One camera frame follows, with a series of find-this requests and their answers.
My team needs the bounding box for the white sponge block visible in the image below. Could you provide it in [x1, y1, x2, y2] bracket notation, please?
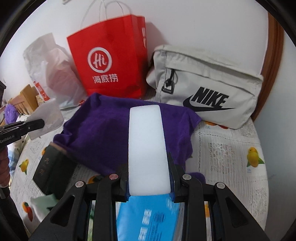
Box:
[128, 105, 171, 196]

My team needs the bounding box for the translucent white sponge pad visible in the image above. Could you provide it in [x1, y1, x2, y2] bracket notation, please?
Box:
[25, 98, 64, 140]

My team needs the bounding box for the white cotton glove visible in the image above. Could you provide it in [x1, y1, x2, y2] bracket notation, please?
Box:
[31, 194, 58, 222]

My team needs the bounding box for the person's left hand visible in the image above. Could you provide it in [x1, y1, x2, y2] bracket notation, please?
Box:
[0, 147, 10, 188]

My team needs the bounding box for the purple plush toy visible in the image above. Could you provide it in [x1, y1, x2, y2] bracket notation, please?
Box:
[4, 104, 19, 125]

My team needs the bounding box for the blue tissue pack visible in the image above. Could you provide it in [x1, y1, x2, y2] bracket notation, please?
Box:
[116, 194, 183, 240]

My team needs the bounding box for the fruit print tablecloth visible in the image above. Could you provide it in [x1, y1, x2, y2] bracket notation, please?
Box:
[11, 119, 268, 233]

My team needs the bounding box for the dark green box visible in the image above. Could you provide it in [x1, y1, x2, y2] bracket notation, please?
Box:
[33, 142, 77, 199]

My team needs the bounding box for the purple fleece cloth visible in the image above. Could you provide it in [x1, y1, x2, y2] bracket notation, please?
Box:
[53, 93, 201, 176]

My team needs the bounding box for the white Miniso plastic bag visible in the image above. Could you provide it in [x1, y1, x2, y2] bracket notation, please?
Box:
[23, 33, 87, 109]

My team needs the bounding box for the grey Nike bag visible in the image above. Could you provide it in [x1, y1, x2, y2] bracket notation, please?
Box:
[147, 45, 263, 129]

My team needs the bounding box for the red paper shopping bag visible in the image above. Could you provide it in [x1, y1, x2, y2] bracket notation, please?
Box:
[67, 15, 148, 99]

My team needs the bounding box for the brown wooden door frame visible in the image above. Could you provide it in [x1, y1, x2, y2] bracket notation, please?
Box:
[251, 13, 284, 121]

